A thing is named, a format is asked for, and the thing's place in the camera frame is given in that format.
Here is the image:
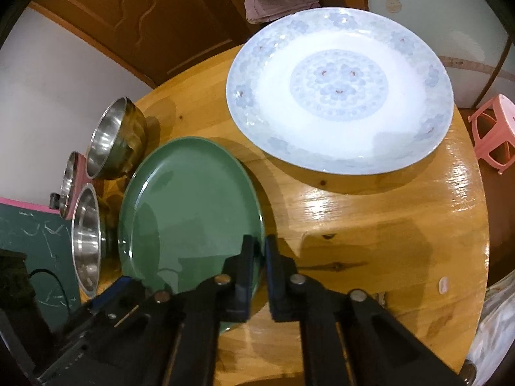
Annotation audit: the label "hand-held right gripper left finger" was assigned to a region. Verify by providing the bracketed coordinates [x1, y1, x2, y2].
[100, 234, 258, 386]

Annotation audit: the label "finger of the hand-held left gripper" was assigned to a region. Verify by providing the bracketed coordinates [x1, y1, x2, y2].
[80, 277, 157, 342]

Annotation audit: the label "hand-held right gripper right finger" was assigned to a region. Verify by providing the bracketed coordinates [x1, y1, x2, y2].
[266, 234, 467, 386]

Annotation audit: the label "green ceramic plate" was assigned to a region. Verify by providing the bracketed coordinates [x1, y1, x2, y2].
[118, 137, 266, 332]

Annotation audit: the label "small stainless steel bowl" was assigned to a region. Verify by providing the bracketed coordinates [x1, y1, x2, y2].
[60, 151, 88, 220]

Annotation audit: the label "white blue floral plate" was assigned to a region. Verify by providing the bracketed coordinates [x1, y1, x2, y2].
[225, 7, 454, 175]

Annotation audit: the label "white plastic bag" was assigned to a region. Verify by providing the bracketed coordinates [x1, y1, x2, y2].
[467, 285, 515, 375]

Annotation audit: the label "pink plastic stool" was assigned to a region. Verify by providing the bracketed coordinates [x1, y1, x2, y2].
[468, 94, 515, 174]

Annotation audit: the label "pink folded cloth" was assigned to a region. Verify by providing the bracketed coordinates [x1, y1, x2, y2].
[245, 0, 321, 24]

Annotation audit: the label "wooden wardrobe door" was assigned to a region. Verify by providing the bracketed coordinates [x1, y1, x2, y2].
[28, 0, 242, 88]

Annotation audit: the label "black cable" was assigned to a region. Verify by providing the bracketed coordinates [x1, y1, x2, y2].
[27, 268, 68, 303]

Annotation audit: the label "green chalkboard with pink frame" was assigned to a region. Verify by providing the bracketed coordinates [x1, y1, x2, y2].
[0, 196, 87, 318]

